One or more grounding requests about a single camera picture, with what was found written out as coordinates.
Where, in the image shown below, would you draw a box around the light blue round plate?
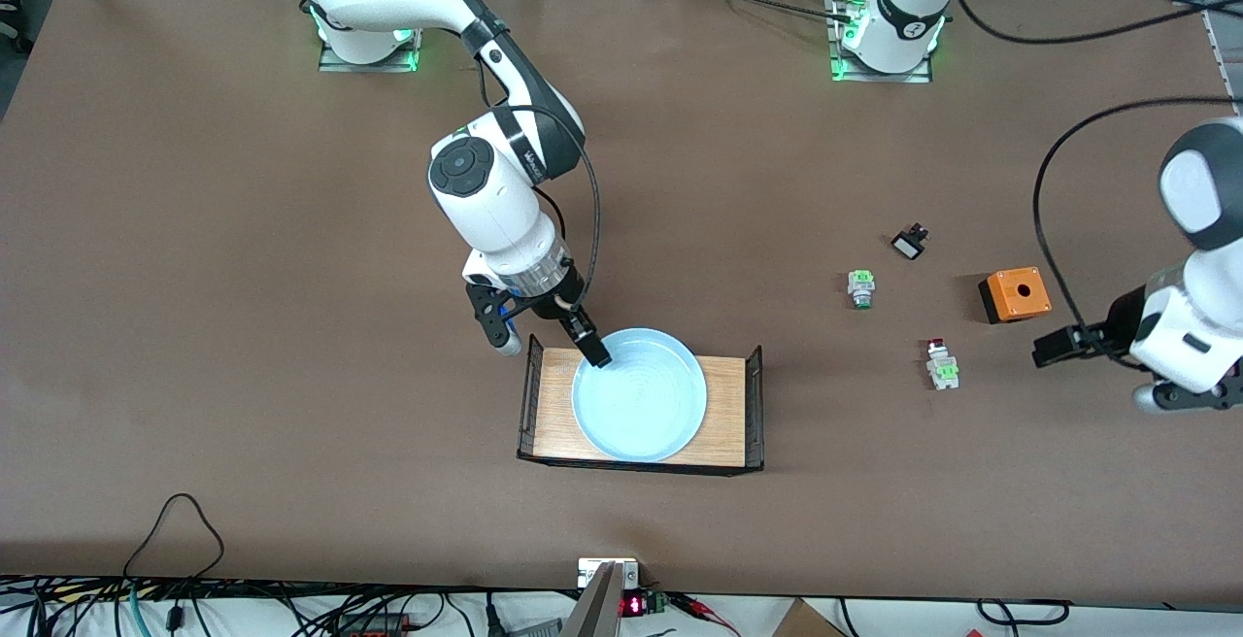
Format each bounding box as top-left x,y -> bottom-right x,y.
571,327 -> 708,464

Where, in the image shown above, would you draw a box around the red push button switch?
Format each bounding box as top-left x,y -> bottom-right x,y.
925,337 -> 962,391

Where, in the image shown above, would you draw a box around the black white square button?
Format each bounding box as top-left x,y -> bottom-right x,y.
890,223 -> 931,262

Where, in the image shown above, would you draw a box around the orange box with hole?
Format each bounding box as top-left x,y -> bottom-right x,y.
977,266 -> 1054,325

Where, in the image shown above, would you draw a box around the red black test lead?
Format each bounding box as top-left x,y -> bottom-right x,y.
668,592 -> 741,636

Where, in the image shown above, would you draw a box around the red black power strip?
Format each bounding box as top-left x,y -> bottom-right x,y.
325,611 -> 414,637

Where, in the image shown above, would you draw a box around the brown cardboard piece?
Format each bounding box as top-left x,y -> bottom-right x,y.
772,598 -> 848,637

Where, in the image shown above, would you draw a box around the wooden tray black wire sides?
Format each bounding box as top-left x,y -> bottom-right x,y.
516,333 -> 765,476

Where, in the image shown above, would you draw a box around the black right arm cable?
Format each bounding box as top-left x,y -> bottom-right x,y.
481,54 -> 601,318

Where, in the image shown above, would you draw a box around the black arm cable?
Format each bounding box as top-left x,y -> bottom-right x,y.
481,54 -> 601,318
944,0 -> 1243,366

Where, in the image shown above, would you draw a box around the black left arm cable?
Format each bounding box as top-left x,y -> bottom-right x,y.
944,0 -> 1243,366

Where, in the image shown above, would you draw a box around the black thick cable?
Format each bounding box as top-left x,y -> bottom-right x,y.
976,598 -> 1071,624

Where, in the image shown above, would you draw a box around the grey metal camera post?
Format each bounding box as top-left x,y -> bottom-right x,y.
561,557 -> 642,637

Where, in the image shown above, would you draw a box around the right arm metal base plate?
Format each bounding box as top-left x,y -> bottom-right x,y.
319,30 -> 423,73

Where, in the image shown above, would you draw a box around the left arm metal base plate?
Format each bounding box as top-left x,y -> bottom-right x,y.
830,0 -> 935,84

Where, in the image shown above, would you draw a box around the black looped thin cable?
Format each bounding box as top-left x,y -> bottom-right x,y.
121,493 -> 226,582

